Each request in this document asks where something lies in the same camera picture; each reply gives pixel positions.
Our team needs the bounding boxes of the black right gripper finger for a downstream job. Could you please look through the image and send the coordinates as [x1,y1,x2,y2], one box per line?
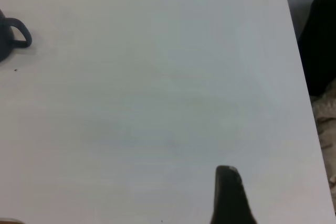
[209,165,257,224]

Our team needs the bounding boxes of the dark blue ceramic mug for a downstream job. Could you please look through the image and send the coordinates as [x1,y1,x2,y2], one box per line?
[0,8,33,62]

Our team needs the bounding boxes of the black box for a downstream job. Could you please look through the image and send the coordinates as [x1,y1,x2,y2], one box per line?
[297,0,336,97]

